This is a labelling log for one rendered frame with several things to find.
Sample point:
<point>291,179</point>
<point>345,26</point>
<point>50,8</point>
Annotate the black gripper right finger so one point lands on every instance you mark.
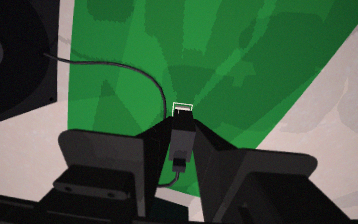
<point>221,168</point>

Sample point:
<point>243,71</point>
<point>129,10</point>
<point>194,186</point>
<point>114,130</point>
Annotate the black cable with plug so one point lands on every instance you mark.
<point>183,127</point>

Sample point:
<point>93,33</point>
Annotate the green circuit board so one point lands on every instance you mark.
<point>238,65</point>

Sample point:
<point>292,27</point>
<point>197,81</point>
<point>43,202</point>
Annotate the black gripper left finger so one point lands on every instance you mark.
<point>143,155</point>

